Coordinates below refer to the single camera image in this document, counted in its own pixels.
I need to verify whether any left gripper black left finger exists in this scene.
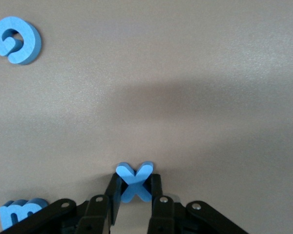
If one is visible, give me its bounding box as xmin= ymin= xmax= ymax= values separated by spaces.
xmin=0 ymin=173 xmax=124 ymax=234

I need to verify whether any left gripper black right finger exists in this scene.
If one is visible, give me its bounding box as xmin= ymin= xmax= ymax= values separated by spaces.
xmin=146 ymin=174 xmax=250 ymax=234

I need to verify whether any blue foam letter X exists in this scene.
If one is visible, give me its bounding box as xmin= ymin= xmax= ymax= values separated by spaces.
xmin=115 ymin=160 xmax=154 ymax=204

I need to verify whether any blue foam letter E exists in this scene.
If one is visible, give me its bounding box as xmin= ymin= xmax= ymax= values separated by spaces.
xmin=0 ymin=197 xmax=49 ymax=231

